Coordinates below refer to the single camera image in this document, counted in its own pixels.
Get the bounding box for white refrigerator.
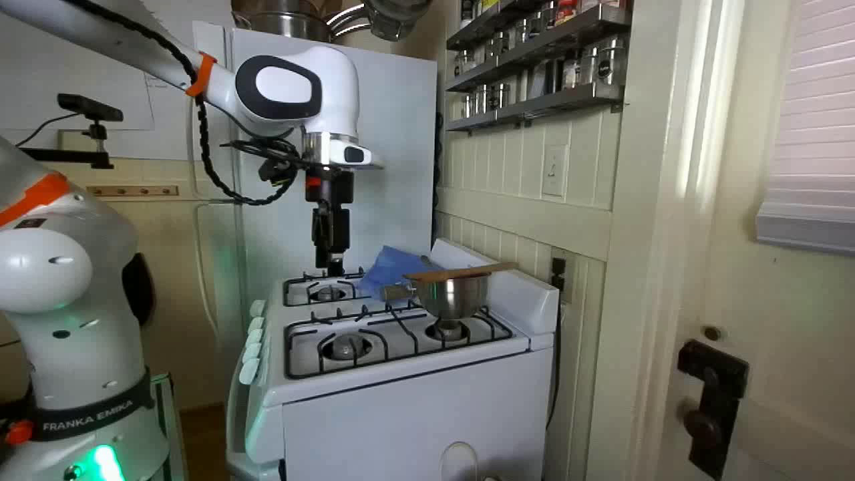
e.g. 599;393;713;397
189;22;442;359

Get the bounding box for black wall plug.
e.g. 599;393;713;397
549;253;574;294

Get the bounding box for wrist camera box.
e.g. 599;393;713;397
339;141;387;173

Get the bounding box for hanging metal pot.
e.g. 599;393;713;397
362;0;435;43

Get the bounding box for white window blind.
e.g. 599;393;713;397
754;0;855;258

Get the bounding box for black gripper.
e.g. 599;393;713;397
305;169;359;276

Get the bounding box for blue plastic cloth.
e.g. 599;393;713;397
355;244;443;305

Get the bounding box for black door latch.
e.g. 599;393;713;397
674;337;752;481

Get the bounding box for silver metal bowl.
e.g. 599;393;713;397
418;270;495;325

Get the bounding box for white gas stove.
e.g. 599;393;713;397
225;236;565;481

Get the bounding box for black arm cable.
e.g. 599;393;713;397
65;0;310;212

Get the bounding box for long black burner grate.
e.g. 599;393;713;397
281;305;518;383

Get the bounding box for hanging steel bowl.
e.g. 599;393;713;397
257;0;370;43

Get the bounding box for white wall outlet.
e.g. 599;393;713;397
539;140;573;204

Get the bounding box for wooden spoon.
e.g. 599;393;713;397
404;258;522;288

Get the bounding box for black camera on stand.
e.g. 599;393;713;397
20;90;129;173

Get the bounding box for short black burner grate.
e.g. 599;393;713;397
281;268;372;309

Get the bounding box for wooden wall strip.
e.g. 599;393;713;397
85;182;185;201

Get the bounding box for metal spice rack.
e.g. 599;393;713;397
443;0;634;135

